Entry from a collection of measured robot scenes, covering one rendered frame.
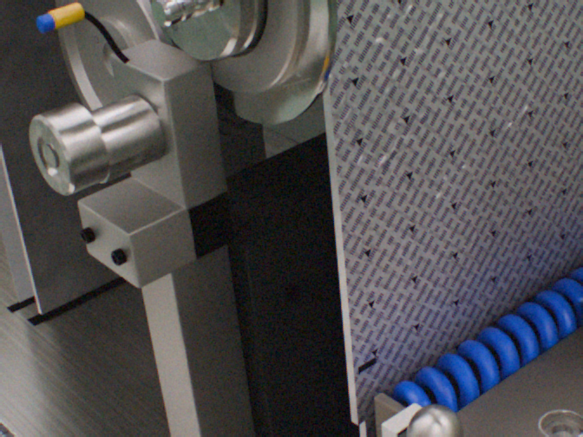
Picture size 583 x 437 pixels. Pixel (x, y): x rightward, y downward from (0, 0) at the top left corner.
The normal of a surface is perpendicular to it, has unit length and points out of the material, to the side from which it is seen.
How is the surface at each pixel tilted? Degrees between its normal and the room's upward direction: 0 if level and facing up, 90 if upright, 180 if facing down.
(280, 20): 90
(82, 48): 90
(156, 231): 90
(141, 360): 0
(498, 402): 0
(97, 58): 90
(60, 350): 0
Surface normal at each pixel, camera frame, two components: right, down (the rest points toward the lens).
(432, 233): 0.64, 0.33
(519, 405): -0.09, -0.86
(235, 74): -0.77, 0.38
